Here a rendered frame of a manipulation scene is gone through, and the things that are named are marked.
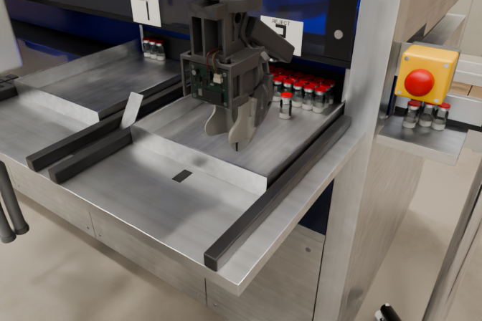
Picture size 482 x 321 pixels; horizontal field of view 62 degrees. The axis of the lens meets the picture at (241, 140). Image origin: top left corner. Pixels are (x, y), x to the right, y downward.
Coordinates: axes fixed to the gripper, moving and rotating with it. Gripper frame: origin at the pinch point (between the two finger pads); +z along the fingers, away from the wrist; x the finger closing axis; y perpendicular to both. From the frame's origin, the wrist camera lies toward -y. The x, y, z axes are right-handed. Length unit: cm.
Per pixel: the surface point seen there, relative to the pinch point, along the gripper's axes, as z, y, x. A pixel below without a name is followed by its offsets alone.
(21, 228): 73, -5, -99
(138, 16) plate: -6, -24, -44
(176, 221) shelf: 6.3, 12.5, -1.6
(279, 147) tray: 6.1, -10.1, 0.8
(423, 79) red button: -6.4, -20.3, 18.3
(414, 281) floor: 94, -81, 24
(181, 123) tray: 6.1, -7.2, -17.9
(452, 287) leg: 48, -38, 33
